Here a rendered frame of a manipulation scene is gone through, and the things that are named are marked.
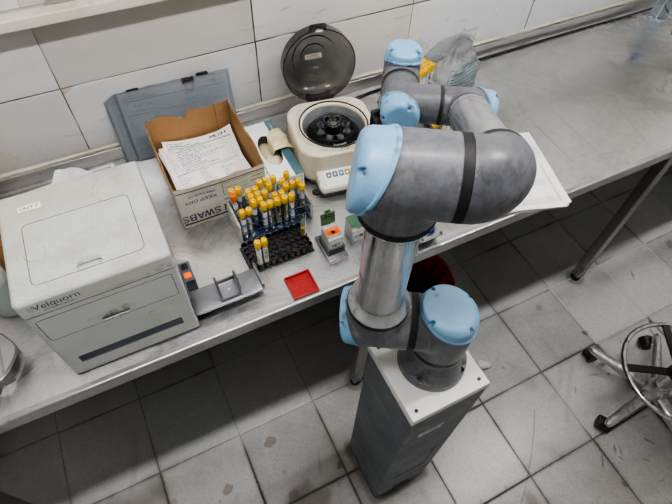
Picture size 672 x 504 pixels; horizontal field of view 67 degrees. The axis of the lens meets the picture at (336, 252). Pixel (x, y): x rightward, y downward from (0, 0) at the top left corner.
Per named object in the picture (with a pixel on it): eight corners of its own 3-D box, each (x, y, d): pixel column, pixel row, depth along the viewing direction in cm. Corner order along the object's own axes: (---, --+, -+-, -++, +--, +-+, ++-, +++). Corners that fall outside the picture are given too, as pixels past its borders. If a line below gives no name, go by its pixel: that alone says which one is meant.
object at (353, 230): (351, 245, 134) (353, 229, 128) (343, 232, 136) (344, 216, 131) (365, 240, 135) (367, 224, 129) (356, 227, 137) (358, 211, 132)
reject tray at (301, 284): (294, 301, 123) (294, 299, 123) (283, 279, 127) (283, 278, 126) (319, 290, 125) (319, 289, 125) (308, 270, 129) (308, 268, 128)
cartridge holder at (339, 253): (329, 265, 130) (330, 257, 127) (315, 239, 134) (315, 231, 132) (348, 257, 131) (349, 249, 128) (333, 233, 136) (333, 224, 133)
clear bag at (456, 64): (437, 111, 167) (449, 61, 152) (399, 86, 174) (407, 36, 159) (486, 80, 177) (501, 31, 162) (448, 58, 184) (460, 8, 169)
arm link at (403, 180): (409, 361, 102) (478, 183, 56) (335, 353, 102) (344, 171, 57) (411, 308, 108) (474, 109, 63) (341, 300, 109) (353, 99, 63)
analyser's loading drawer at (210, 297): (183, 324, 116) (178, 314, 112) (175, 302, 120) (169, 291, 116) (266, 292, 122) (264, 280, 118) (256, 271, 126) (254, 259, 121)
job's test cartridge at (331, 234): (328, 254, 130) (329, 240, 125) (320, 241, 132) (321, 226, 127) (342, 249, 131) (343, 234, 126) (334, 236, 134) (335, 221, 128)
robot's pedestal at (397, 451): (422, 472, 184) (490, 384, 113) (374, 498, 178) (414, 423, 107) (395, 422, 194) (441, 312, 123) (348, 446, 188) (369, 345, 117)
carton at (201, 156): (184, 231, 135) (170, 193, 122) (155, 161, 149) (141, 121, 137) (270, 202, 142) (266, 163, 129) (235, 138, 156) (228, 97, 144)
